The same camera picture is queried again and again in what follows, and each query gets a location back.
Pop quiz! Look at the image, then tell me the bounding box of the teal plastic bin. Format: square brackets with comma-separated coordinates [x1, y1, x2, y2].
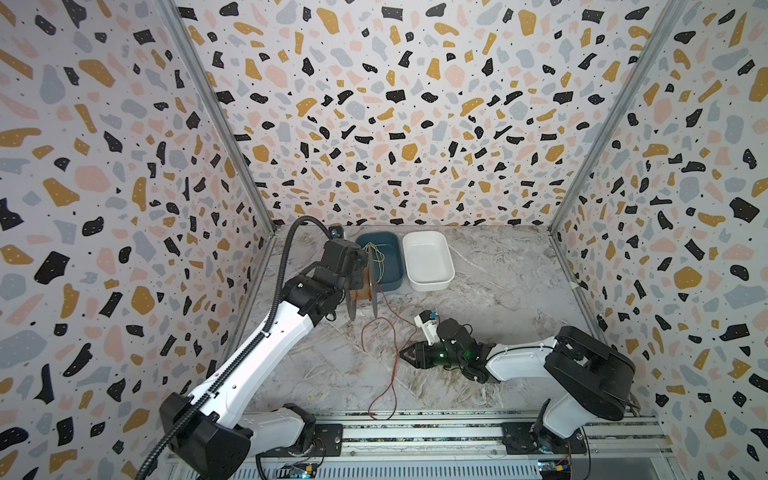
[355, 231, 406, 292]

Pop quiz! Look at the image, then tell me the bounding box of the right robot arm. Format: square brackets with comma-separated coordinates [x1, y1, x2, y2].
[399, 311, 636, 455]

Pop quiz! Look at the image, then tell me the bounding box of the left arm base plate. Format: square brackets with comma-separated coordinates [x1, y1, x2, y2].
[297, 423, 344, 457]

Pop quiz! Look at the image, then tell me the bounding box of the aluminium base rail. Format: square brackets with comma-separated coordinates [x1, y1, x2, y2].
[164, 409, 676, 480]

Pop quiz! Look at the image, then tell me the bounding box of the left frame post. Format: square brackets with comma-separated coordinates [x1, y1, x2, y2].
[155, 0, 276, 237]

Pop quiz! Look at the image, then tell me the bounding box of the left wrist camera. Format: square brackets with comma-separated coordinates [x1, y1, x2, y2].
[328, 225, 345, 239]

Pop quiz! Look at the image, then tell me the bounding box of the grey cable spool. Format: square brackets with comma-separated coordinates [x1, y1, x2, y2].
[345, 264, 378, 320]

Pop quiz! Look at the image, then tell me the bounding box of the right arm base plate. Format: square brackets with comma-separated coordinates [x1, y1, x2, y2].
[501, 422, 587, 455]

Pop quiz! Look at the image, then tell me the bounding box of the right frame post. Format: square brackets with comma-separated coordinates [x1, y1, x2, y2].
[548, 0, 686, 238]

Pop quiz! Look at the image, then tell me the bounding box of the white plastic bin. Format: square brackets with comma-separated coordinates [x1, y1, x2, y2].
[402, 231, 455, 292]

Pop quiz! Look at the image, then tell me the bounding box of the red cable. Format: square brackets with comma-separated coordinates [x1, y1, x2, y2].
[359, 284, 421, 421]

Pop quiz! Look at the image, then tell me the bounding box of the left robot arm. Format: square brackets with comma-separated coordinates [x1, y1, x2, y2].
[136, 215, 368, 479]

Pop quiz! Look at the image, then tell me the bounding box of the frame post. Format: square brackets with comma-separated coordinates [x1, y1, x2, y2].
[155, 0, 276, 237]
[548, 0, 686, 238]

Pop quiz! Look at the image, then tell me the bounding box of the yellow cable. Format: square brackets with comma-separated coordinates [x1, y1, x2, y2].
[362, 241, 388, 280]

